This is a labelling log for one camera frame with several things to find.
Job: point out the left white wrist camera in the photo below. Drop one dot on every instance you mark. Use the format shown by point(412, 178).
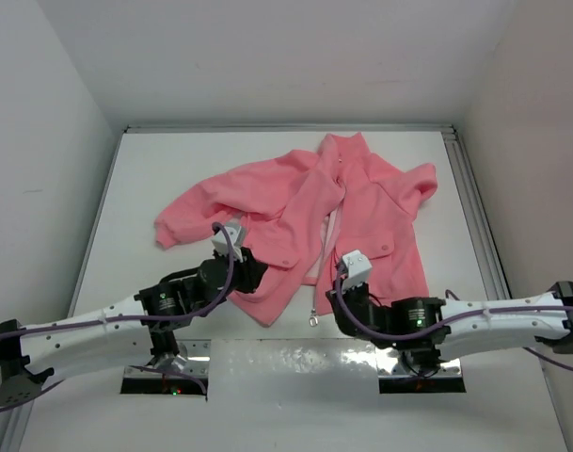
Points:
point(229, 239)

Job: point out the pink zip jacket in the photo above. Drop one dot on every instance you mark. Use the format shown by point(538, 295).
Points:
point(303, 212)

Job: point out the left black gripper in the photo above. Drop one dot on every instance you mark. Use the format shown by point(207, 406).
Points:
point(249, 269)

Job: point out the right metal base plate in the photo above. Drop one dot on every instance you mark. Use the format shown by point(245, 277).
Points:
point(390, 364)

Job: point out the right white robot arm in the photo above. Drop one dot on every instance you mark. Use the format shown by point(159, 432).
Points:
point(426, 332)

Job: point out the metal base plate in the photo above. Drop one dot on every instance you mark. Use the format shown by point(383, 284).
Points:
point(390, 364)
point(193, 359)

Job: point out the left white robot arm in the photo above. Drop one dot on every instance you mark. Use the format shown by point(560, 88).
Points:
point(136, 332)

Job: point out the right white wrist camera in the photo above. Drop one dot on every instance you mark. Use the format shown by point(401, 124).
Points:
point(357, 269)

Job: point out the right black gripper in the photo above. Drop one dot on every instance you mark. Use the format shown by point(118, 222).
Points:
point(363, 288)

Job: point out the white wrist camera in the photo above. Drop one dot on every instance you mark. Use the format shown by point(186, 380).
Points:
point(357, 269)
point(229, 239)

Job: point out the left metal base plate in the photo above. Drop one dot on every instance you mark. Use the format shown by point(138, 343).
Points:
point(193, 359)

